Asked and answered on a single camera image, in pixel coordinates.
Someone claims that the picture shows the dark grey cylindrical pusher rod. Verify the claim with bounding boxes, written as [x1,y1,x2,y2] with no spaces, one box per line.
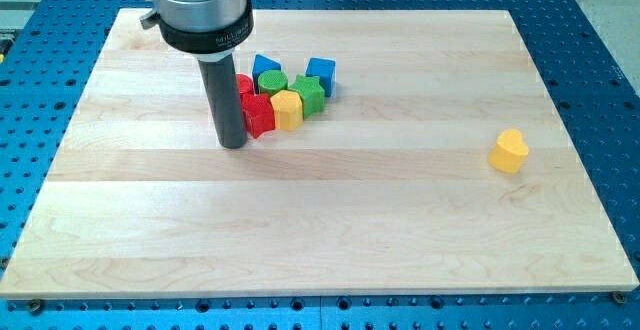
[197,53,247,149]

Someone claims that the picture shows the yellow heart block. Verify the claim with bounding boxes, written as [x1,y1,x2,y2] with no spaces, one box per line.
[488,128,529,174]

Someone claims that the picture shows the red cylinder block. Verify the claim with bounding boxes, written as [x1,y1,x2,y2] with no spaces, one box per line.
[236,74,254,95]

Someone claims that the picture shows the blue triangular block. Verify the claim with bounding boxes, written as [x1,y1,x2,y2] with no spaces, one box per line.
[251,54,282,94]

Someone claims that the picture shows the green cylinder block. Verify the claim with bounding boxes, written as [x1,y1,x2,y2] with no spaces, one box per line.
[258,70,288,96]

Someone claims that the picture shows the red star block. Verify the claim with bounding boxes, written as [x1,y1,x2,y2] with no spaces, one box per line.
[241,94,275,139]

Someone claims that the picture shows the yellow hexagon block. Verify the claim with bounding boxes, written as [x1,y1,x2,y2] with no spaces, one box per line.
[270,90,303,131]

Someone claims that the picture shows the green star block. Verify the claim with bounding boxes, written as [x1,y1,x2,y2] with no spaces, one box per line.
[289,75,325,119]

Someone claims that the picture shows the blue cube block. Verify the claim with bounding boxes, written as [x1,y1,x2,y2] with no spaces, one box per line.
[305,57,336,97]

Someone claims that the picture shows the light wooden board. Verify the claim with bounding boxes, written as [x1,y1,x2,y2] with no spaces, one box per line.
[1,9,638,299]

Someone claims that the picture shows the board corner screw left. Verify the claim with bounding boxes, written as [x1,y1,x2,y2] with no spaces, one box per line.
[27,299,44,315]

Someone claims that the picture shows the board corner screw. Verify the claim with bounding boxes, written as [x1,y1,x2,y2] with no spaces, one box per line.
[27,299,44,315]
[611,291,627,305]

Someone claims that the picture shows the board corner screw right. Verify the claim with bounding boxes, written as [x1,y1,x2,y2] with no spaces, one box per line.
[611,291,627,305]

